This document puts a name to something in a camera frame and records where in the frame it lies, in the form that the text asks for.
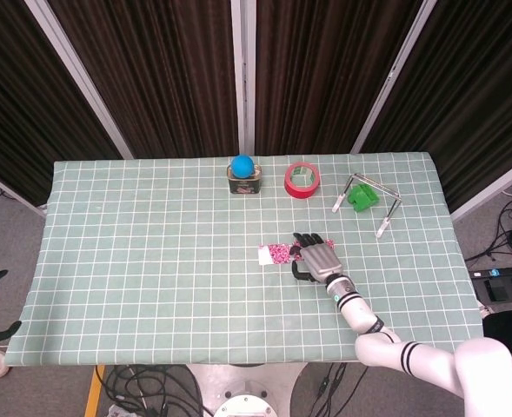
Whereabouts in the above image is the black cable with connector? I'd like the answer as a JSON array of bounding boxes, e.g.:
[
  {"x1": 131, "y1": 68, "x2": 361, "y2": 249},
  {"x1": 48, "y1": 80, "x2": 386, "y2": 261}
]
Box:
[{"x1": 316, "y1": 362, "x2": 369, "y2": 417}]

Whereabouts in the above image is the red tape roll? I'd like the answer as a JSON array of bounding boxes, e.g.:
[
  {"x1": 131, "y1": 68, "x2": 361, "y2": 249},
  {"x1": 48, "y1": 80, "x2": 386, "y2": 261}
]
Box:
[{"x1": 283, "y1": 162, "x2": 322, "y2": 202}]

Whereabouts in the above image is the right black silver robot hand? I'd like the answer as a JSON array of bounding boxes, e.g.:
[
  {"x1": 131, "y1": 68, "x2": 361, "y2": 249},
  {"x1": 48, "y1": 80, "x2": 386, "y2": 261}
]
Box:
[{"x1": 290, "y1": 232, "x2": 343, "y2": 284}]

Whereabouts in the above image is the yellow floor tape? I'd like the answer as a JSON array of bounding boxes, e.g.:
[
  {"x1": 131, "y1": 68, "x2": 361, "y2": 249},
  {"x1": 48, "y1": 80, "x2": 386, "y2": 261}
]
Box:
[{"x1": 83, "y1": 364, "x2": 107, "y2": 417}]

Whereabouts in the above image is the green toy block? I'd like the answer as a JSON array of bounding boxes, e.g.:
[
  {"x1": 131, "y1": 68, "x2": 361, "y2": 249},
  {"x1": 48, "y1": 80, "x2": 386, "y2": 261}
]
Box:
[{"x1": 346, "y1": 182, "x2": 381, "y2": 213}]

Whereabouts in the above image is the white partition post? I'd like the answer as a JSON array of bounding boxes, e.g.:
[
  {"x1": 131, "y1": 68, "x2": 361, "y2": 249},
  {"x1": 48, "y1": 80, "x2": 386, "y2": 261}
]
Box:
[
  {"x1": 0, "y1": 163, "x2": 48, "y2": 216},
  {"x1": 449, "y1": 151, "x2": 512, "y2": 221},
  {"x1": 230, "y1": 0, "x2": 257, "y2": 156},
  {"x1": 23, "y1": 0, "x2": 135, "y2": 160},
  {"x1": 349, "y1": 0, "x2": 438, "y2": 156}
]

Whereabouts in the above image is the metal wire stand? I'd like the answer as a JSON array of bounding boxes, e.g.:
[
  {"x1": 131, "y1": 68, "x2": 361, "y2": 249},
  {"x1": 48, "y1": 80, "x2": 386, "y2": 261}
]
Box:
[{"x1": 331, "y1": 172, "x2": 402, "y2": 240}]

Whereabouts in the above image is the black cable bundle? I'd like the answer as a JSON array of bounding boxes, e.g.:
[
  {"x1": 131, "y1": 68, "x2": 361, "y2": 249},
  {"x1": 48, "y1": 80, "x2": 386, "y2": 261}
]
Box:
[{"x1": 101, "y1": 363, "x2": 207, "y2": 417}]

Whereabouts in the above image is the dark green tin can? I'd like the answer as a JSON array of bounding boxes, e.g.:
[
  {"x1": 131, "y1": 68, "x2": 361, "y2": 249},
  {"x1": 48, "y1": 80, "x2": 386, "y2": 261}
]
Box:
[{"x1": 226, "y1": 163, "x2": 263, "y2": 196}]

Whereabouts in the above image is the green checked tablecloth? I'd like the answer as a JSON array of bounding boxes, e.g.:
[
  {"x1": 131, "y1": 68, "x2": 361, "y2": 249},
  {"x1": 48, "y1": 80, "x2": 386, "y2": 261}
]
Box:
[{"x1": 1, "y1": 151, "x2": 485, "y2": 368}]

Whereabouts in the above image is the black foot pedal blue label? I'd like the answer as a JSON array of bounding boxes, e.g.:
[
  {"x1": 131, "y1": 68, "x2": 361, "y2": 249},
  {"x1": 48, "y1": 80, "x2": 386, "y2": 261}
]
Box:
[{"x1": 482, "y1": 268, "x2": 512, "y2": 304}]

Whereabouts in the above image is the blue ball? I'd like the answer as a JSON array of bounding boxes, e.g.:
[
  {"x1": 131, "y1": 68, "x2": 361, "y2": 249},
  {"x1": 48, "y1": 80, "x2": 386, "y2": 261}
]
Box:
[{"x1": 230, "y1": 155, "x2": 256, "y2": 180}]

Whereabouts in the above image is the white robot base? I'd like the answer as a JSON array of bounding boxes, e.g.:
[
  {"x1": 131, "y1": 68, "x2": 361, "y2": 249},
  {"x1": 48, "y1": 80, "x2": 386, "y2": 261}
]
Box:
[{"x1": 184, "y1": 361, "x2": 309, "y2": 417}]

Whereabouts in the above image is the dark brown curtain panel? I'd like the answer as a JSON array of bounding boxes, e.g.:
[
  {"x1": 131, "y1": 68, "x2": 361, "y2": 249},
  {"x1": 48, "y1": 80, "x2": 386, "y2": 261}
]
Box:
[
  {"x1": 254, "y1": 0, "x2": 424, "y2": 156},
  {"x1": 0, "y1": 0, "x2": 124, "y2": 208},
  {"x1": 46, "y1": 0, "x2": 239, "y2": 160},
  {"x1": 362, "y1": 0, "x2": 512, "y2": 212}
]

